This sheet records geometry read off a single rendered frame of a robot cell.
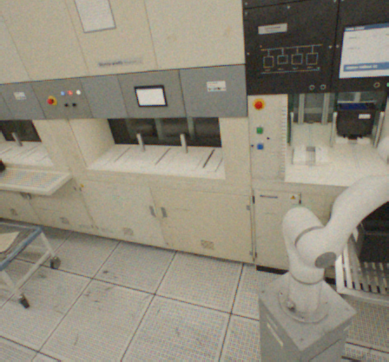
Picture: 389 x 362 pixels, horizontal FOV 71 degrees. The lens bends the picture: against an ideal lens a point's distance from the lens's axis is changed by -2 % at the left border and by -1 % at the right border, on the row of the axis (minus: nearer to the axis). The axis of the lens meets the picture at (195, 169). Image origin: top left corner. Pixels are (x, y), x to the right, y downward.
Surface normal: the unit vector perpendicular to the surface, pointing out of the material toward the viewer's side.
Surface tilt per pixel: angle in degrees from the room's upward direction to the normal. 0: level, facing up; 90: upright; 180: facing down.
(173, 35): 90
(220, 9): 90
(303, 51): 90
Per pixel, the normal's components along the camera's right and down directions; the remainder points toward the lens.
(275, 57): -0.33, 0.53
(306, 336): -0.15, -0.84
